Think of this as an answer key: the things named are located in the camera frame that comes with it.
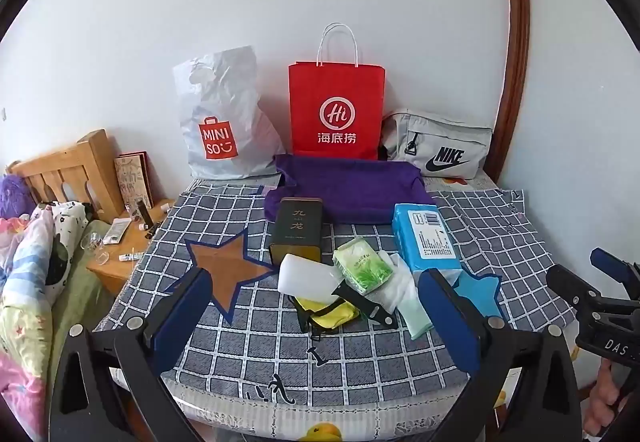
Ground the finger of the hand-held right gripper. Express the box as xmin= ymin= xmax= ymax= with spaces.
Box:
xmin=545 ymin=264 xmax=640 ymax=316
xmin=589 ymin=247 xmax=640 ymax=295

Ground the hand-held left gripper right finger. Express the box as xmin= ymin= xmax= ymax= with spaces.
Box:
xmin=417 ymin=268 xmax=583 ymax=442

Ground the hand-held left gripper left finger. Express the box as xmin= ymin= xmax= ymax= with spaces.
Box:
xmin=50 ymin=267 xmax=216 ymax=442

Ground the light green cloth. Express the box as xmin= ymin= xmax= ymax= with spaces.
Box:
xmin=400 ymin=299 xmax=435 ymax=340

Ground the white glove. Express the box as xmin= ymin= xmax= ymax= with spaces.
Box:
xmin=377 ymin=249 xmax=421 ymax=317

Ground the blue tissue pack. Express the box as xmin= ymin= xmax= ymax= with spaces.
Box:
xmin=391 ymin=203 xmax=462 ymax=275

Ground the green tissue pack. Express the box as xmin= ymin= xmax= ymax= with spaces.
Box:
xmin=332 ymin=237 xmax=393 ymax=293

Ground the yellow pouch with black strap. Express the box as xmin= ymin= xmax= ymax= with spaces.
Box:
xmin=291 ymin=278 xmax=399 ymax=343

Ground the white sponge block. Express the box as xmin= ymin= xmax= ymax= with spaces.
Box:
xmin=278 ymin=253 xmax=341 ymax=299

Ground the dark tea tin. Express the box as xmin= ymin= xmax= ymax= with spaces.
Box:
xmin=266 ymin=197 xmax=324 ymax=266

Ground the purple cloth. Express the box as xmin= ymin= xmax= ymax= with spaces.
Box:
xmin=263 ymin=154 xmax=435 ymax=226

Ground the person's right hand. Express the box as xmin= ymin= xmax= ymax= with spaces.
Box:
xmin=582 ymin=362 xmax=640 ymax=436

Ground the wooden nightstand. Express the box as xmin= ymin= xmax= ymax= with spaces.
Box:
xmin=86 ymin=194 xmax=176 ymax=297

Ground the dark small bottle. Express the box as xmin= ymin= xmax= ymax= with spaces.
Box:
xmin=137 ymin=199 xmax=153 ymax=240

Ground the white flat packet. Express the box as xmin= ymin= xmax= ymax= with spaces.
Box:
xmin=102 ymin=218 xmax=132 ymax=243

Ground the clear glass cup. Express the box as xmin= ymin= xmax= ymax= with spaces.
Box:
xmin=82 ymin=232 xmax=111 ymax=265

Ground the grey checked tablecloth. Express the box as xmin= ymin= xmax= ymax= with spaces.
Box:
xmin=100 ymin=182 xmax=581 ymax=413

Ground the beige illustrated book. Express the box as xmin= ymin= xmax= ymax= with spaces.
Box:
xmin=114 ymin=151 xmax=156 ymax=210

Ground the white fruit print table cover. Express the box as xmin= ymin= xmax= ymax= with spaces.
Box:
xmin=110 ymin=172 xmax=516 ymax=442

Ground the black spotted white cloth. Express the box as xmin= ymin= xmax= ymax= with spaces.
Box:
xmin=47 ymin=202 xmax=93 ymax=287

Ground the pastel printed quilt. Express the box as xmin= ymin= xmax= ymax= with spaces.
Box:
xmin=0 ymin=202 xmax=121 ymax=442

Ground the grey waist bag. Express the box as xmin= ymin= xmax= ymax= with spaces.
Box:
xmin=380 ymin=109 xmax=493 ymax=180

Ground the purple plush toy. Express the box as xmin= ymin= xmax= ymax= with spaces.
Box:
xmin=0 ymin=174 xmax=32 ymax=219

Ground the white plastic shopping bag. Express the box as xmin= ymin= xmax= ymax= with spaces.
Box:
xmin=172 ymin=46 xmax=287 ymax=181

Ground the red paper bag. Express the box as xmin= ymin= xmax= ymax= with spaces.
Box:
xmin=288 ymin=23 xmax=387 ymax=161

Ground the wooden door frame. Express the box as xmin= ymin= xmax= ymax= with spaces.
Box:
xmin=492 ymin=0 xmax=531 ymax=183

